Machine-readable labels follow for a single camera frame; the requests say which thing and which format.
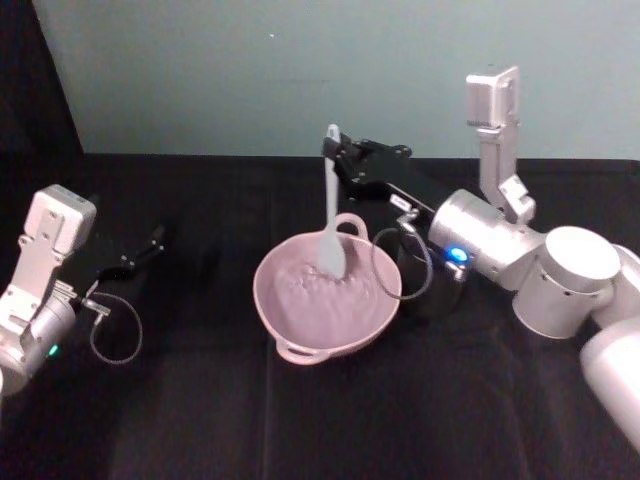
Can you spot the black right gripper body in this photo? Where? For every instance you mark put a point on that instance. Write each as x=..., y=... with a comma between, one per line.
x=395, y=182

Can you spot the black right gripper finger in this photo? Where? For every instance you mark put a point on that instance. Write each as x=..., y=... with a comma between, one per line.
x=345, y=167
x=380, y=149

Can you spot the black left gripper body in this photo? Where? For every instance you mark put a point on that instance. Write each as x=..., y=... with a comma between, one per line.
x=116, y=276

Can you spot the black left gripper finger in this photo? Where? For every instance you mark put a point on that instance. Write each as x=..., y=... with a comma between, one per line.
x=146, y=246
x=152, y=255

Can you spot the grey silicone spatula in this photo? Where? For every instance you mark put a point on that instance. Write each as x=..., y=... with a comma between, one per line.
x=330, y=250

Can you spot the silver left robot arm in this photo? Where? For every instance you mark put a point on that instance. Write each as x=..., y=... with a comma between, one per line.
x=40, y=280

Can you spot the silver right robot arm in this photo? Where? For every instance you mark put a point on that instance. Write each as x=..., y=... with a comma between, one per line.
x=565, y=280

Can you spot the black table cloth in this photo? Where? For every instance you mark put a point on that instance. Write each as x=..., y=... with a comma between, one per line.
x=200, y=425

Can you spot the black side panel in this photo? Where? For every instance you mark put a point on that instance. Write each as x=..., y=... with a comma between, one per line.
x=25, y=75

